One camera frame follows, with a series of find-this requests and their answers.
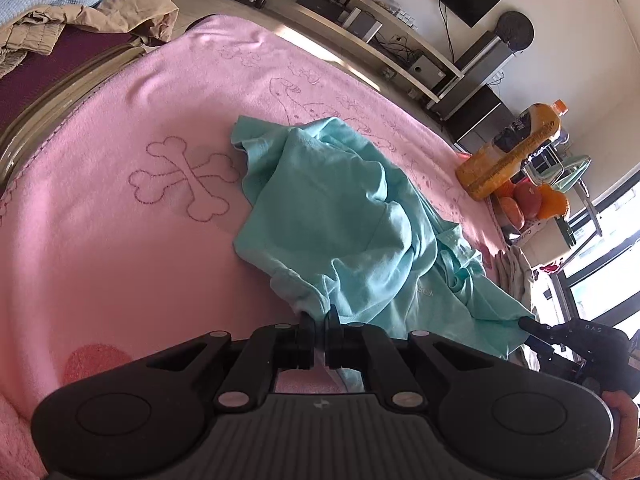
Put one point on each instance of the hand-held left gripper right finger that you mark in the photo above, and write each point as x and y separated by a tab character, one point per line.
333	332

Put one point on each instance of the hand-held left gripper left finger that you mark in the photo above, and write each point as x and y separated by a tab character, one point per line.
306	332

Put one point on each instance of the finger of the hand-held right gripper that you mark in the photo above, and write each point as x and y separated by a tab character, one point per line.
541	350
535	326

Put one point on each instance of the teal t-shirt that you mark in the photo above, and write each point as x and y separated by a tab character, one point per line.
340	220

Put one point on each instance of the person's right hand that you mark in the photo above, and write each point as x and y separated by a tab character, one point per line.
622	415

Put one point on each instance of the folded beige clothing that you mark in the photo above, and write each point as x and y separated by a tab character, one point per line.
515	270

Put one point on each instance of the white cup with green lid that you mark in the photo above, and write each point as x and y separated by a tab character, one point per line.
540	231

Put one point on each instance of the large orange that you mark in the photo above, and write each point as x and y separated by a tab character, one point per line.
552	205

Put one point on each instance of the red apple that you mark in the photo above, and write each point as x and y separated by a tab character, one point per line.
527	199

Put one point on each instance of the bowl of fruit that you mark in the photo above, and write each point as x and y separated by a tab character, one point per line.
575	170

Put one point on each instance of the orange juice bottle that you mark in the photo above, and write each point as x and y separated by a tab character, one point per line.
505	160

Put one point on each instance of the pink printed blanket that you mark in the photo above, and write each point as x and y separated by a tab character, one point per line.
125	260

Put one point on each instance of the black cabinet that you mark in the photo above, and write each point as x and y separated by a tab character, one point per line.
475	110

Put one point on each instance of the wooden television stand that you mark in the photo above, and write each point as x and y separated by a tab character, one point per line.
395	77

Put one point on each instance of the grey tower speaker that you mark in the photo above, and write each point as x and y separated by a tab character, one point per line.
485	55

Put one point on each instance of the grey subwoofer box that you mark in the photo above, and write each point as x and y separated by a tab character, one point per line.
426	69

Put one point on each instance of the round black disc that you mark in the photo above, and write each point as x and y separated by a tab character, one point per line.
515	31

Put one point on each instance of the small silver speaker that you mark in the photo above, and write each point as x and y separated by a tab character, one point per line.
362	26

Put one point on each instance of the beige crumpled clothing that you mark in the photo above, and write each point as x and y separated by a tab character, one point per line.
135	15

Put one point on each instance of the maroon chair with golden frame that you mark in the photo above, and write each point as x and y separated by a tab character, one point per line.
45	75

